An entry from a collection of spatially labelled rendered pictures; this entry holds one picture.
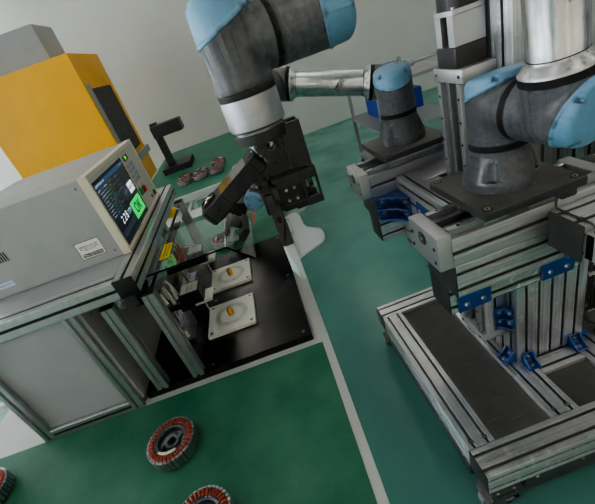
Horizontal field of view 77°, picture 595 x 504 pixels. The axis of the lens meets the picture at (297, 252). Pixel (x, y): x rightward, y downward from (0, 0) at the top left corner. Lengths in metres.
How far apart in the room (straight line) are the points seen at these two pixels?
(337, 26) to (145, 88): 5.95
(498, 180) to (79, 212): 0.93
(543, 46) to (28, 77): 4.56
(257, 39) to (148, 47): 5.91
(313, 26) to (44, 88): 4.40
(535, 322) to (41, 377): 1.47
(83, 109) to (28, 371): 3.81
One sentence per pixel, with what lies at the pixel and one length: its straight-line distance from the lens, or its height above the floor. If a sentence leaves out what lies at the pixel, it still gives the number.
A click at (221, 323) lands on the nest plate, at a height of 0.78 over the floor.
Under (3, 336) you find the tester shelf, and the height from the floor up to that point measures 1.08.
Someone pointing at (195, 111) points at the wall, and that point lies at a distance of 6.35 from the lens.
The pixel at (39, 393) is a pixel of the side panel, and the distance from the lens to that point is 1.18.
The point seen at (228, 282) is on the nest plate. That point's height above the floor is 0.78.
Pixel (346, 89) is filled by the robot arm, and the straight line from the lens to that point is 1.42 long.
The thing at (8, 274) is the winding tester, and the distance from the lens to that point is 1.14.
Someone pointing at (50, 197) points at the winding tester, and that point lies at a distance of 1.01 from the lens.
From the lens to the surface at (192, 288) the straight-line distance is 1.13.
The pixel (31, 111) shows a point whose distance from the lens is 4.89.
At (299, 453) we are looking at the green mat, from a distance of 0.84.
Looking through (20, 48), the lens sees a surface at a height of 2.14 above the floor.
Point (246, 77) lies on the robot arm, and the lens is 0.48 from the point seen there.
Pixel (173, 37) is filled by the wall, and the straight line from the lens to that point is 6.33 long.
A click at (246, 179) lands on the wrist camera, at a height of 1.30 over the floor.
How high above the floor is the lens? 1.44
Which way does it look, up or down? 29 degrees down
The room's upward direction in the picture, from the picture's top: 20 degrees counter-clockwise
